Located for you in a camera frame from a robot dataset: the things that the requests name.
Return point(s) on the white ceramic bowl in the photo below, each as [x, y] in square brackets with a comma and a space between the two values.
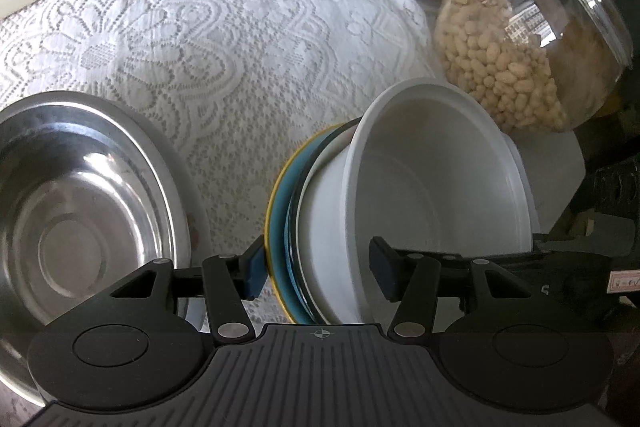
[428, 170]

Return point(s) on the teal bowl white inside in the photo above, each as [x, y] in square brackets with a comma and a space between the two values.
[329, 147]

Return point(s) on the yellow rimmed plate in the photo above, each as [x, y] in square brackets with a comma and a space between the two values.
[276, 213]

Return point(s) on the white lace tablecloth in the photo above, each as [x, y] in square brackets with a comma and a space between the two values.
[235, 85]

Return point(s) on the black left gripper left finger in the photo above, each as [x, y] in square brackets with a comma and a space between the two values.
[218, 278]

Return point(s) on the white plate with red pattern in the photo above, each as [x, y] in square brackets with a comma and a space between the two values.
[192, 202]

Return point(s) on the stainless steel bowl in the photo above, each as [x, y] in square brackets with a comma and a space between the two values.
[86, 198]

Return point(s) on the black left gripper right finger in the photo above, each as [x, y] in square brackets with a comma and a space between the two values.
[421, 274]

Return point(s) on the glass jar of peanuts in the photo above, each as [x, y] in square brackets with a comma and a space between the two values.
[534, 65]

